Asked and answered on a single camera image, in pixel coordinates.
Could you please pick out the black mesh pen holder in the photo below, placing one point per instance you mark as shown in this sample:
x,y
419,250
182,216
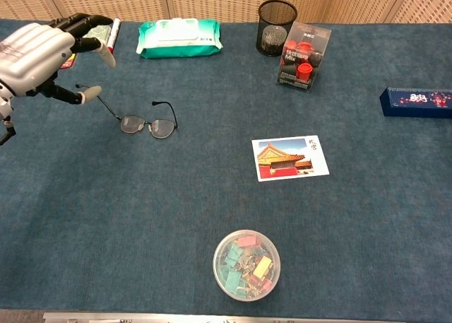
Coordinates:
x,y
272,36

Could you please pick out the aluminium rail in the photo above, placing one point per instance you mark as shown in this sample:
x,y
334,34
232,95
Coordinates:
x,y
176,317

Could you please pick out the pink binder clip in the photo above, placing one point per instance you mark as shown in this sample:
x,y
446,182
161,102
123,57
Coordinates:
x,y
249,241

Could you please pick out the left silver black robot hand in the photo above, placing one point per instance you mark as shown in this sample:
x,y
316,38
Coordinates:
x,y
35,54

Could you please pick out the clear round tub of clips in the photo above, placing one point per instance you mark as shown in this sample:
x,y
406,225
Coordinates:
x,y
247,266

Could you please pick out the small green white packet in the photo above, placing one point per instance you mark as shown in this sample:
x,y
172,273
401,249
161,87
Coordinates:
x,y
100,32

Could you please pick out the green white wet wipes pack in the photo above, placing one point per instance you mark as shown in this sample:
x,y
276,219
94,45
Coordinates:
x,y
176,40

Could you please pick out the dark blue printed box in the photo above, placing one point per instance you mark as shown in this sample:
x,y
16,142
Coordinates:
x,y
416,104

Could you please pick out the teal felt table cloth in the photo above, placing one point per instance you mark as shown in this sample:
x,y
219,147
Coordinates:
x,y
176,195

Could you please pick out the yellow binder clip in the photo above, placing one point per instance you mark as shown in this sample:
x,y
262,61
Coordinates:
x,y
263,266

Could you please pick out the yellow razor blister pack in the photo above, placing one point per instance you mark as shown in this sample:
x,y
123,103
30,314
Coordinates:
x,y
69,62

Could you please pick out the thin-framed eyeglasses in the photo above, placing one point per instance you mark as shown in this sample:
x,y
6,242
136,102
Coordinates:
x,y
132,124

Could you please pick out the palace photo postcard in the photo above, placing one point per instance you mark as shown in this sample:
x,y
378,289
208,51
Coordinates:
x,y
289,160

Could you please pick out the white marker with red cap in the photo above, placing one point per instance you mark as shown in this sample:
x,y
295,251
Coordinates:
x,y
116,29

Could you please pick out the clear box of red black cups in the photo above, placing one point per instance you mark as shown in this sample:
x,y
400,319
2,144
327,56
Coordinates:
x,y
300,65

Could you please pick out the teal binder clip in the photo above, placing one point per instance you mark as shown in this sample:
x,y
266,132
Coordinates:
x,y
234,280
233,254

